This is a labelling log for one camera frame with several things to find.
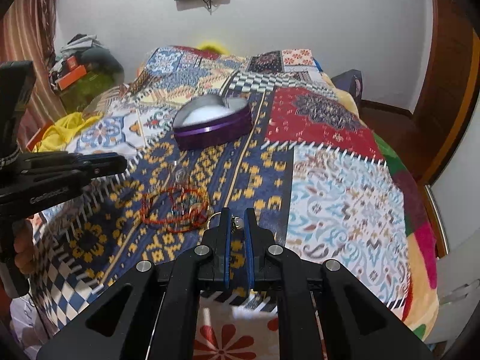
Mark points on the green cluttered pile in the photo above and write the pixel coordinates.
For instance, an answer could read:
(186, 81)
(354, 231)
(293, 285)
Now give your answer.
(104, 71)

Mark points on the yellow pillow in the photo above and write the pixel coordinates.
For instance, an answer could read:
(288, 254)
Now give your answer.
(213, 47)

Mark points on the brown wooden door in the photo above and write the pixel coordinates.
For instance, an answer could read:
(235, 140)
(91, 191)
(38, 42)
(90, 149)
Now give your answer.
(426, 137)

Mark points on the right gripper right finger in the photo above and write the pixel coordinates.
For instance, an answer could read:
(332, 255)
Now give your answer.
(264, 256)

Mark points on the colourful patchwork bedspread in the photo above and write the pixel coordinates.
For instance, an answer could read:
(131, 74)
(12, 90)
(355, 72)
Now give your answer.
(120, 277)

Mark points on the purple heart-shaped jewelry box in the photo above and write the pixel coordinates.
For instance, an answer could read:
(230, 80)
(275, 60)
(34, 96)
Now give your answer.
(211, 120)

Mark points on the dark blue bag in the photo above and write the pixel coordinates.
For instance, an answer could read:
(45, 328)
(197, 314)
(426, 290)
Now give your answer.
(350, 81)

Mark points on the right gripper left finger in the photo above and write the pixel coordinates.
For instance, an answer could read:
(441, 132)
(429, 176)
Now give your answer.
(214, 273)

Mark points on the person's left hand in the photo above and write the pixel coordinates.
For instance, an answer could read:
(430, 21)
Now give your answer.
(24, 248)

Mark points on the yellow cloth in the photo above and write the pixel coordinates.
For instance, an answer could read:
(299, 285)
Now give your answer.
(58, 135)

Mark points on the orange box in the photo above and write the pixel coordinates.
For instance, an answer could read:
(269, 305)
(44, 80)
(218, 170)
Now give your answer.
(70, 78)

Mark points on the striped brown curtain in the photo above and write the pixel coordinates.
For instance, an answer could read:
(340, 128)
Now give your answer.
(28, 33)

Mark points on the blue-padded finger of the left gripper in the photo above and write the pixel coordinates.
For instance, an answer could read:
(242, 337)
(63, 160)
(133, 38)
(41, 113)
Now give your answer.
(99, 159)

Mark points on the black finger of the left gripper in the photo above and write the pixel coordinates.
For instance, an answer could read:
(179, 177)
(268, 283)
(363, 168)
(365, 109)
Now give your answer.
(107, 166)

